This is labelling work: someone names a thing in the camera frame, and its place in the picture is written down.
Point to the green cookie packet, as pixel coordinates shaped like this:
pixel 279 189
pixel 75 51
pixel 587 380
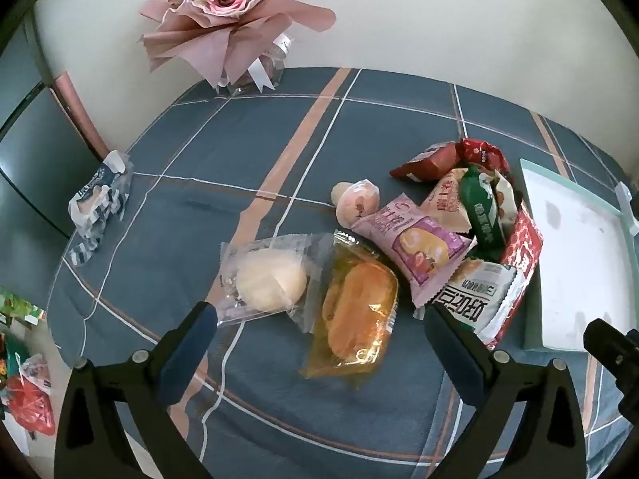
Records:
pixel 482 214

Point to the bright red snack packet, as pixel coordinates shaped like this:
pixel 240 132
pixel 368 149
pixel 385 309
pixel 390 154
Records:
pixel 482 152

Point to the blue and white tissue pack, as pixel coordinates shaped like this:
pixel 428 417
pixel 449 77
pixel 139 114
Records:
pixel 97 199

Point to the yellow cake packet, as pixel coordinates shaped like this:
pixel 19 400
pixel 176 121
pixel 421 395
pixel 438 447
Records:
pixel 354 309

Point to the white and green snack packet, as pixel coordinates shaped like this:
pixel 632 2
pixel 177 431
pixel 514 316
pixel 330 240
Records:
pixel 479 294

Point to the blue plaid tablecloth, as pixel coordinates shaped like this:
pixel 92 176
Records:
pixel 224 159

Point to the grey cabinet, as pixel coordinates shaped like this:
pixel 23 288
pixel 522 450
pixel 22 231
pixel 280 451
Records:
pixel 30 149

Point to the red plastic bag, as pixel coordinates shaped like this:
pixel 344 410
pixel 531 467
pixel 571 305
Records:
pixel 30 404

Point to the pink rose bouquet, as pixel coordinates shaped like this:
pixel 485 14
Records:
pixel 224 30

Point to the brown and white biscuit packet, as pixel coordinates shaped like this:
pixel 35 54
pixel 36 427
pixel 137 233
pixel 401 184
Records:
pixel 424 163

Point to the red patterned snack packet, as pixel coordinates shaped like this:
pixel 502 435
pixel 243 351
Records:
pixel 524 254

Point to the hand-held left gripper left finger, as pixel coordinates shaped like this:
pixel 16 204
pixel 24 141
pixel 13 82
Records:
pixel 187 354

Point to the orange and white cracker packet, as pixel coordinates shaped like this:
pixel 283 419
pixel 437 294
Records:
pixel 444 197

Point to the pink round pastry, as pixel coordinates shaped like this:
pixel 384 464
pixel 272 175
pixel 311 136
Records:
pixel 359 199

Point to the light green box tray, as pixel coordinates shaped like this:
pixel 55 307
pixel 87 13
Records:
pixel 574 269

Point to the white bun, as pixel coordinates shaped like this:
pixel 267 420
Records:
pixel 269 279

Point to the clear glass vase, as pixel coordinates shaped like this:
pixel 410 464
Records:
pixel 272 67

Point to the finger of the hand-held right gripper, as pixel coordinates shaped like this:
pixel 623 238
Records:
pixel 614 349

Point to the pink and purple snack packet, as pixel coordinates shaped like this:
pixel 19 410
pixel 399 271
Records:
pixel 414 244

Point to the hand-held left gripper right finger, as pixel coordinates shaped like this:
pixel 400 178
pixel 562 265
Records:
pixel 454 359

